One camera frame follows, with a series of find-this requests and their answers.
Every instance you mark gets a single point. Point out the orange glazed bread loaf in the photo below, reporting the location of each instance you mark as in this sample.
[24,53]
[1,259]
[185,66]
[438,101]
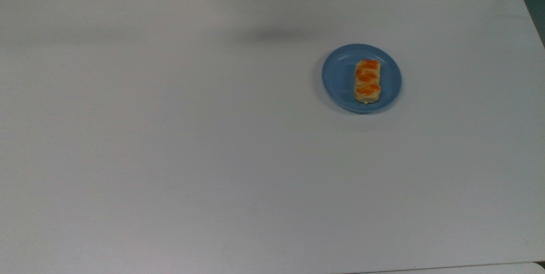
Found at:
[368,81]

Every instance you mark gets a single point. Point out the blue round plate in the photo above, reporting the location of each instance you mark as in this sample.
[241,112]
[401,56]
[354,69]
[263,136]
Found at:
[338,78]

